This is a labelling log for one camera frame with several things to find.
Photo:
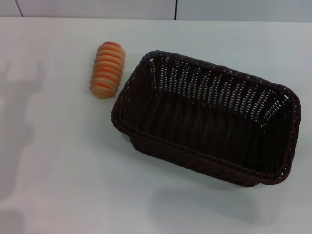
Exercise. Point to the orange striped bread loaf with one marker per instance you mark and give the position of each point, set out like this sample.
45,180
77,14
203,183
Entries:
107,70

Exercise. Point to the black vertical wall strip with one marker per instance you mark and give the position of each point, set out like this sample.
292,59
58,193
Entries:
176,9

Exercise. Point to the black woven rectangular basket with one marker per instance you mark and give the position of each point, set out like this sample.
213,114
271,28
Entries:
204,126

